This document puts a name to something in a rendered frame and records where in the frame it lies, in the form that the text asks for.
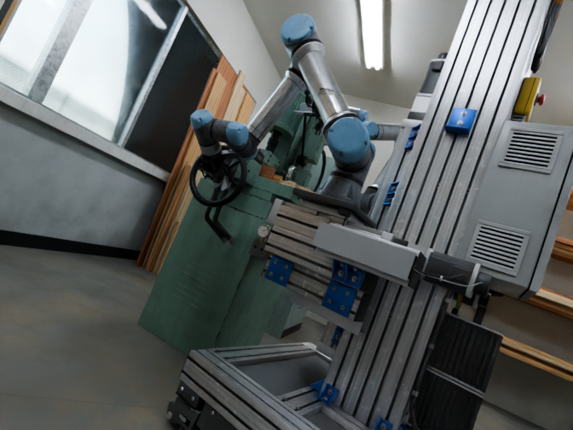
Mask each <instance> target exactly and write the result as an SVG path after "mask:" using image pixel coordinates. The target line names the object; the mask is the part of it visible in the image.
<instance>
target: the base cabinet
mask: <svg viewBox="0 0 573 430"><path fill-rule="evenodd" d="M206 208H207V206H204V205H202V204H200V203H199V202H198V201H197V200H196V199H195V198H194V196H193V198H192V200H191V201H190V203H189V206H188V209H187V211H186V213H185V215H184V218H183V220H182V222H181V225H180V227H179V229H178V231H177V234H176V236H175V239H174V241H173V242H172V245H171V248H170V250H169V252H168V254H167V256H166V259H165V262H164V263H163V266H162V268H161V270H160V273H159V275H158V278H157V280H156V282H155V284H154V286H153V289H152V292H151V293H150V295H149V297H148V301H147V303H146V305H145V307H144V309H143V311H142V314H141V316H140V319H139V321H138V323H137V324H139V325H140V326H142V327H143V328H145V329H146V330H148V331H149V332H151V333H152V334H155V335H156V336H158V337H159V338H161V339H162V340H164V341H165V342H167V343H168V344H170V345H172V346H174V347H175V348H176V349H178V350H179V351H181V352H183V353H185V354H186V355H188V354H189V351H190V350H196V349H210V348H223V347H237V346H259V343H260V341H261V339H262V337H263V333H264V330H265V329H266V326H267V324H268V321H269V318H270V316H271V313H272V311H273V309H274V307H275V303H276V301H277V299H278V296H279V294H280V291H281V288H282V286H280V285H278V284H276V283H274V282H272V281H270V280H268V279H266V278H264V277H262V276H261V274H262V271H263V268H264V266H265V263H266V260H262V259H260V258H258V257H255V256H253V255H251V254H249V252H250V249H251V247H252V243H253V242H254V239H255V237H257V238H258V239H261V238H262V237H260V236H259V235H258V233H257V230H258V226H259V225H261V224H267V225H268V226H270V227H271V229H272V227H273V225H272V224H269V223H267V222H266V220H263V219H261V218H257V217H255V216H252V215H251V214H248V213H245V212H242V211H239V210H237V209H234V208H232V207H230V206H226V205H224V206H222V209H221V211H220V213H219V216H218V221H219V223H220V224H221V225H222V226H223V227H224V228H225V229H226V230H227V231H228V233H229V234H230V235H232V237H233V238H234V239H235V240H236V243H235V244H234V245H231V243H230V242H229V241H228V242H227V243H225V244H223V242H222V241H221V239H220V238H219V237H218V236H217V235H216V233H215V232H214V231H213V230H212V228H211V227H210V225H209V224H208V223H207V222H206V221H205V218H204V215H205V210H206Z"/></svg>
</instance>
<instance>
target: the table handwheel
mask: <svg viewBox="0 0 573 430"><path fill-rule="evenodd" d="M221 147H222V150H229V149H231V148H230V147H229V146H227V145H221ZM202 155H203V154H201V155H200V156H199V158H198V159H197V160H196V161H195V162H194V165H193V167H192V169H191V172H190V176H189V186H190V189H191V192H192V194H193V196H194V198H195V199H196V200H197V201H198V202H199V203H200V204H202V205H204V206H209V207H219V206H224V205H227V204H228V203H229V202H231V201H232V200H234V199H235V198H236V197H237V196H238V195H239V194H240V192H241V190H243V188H244V186H245V183H246V178H247V165H246V161H245V160H243V159H242V158H241V157H240V156H237V159H238V160H237V161H236V162H234V163H233V164H231V165H230V166H229V167H230V168H233V167H234V166H236V165H238V164H240V169H241V174H240V181H239V183H238V184H237V183H236V184H237V187H236V188H235V187H232V186H230V188H231V189H232V190H233V192H232V193H231V194H230V195H229V196H227V197H225V198H224V199H221V200H217V195H218V187H217V188H215V192H214V200H207V199H205V198H203V197H202V196H201V195H200V193H199V192H198V190H197V188H196V182H195V179H196V174H197V171H198V169H199V168H202V167H203V166H202V165H201V161H200V157H201V156H202Z"/></svg>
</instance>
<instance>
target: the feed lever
mask: <svg viewBox="0 0 573 430"><path fill-rule="evenodd" d="M304 94H305V95H306V97H305V103H306V105H307V107H308V99H309V94H310V91H309V89H308V88H307V89H306V90H304ZM306 119H307V116H304V128H303V140H302V151H301V154H299V155H298V156H297V159H296V164H297V165H299V166H301V167H302V168H303V169H304V167H305V166H306V165H307V162H308V157H307V156H304V140H305V130H306Z"/></svg>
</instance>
